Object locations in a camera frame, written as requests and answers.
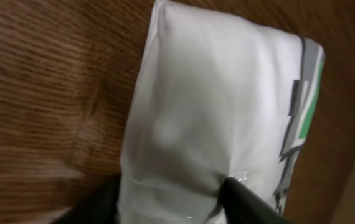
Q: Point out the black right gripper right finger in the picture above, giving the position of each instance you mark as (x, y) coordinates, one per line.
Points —
(242, 206)

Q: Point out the white printed t-shirt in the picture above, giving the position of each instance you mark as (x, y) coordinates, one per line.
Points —
(217, 96)

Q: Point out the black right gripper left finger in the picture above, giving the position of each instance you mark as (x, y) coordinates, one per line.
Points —
(100, 207)

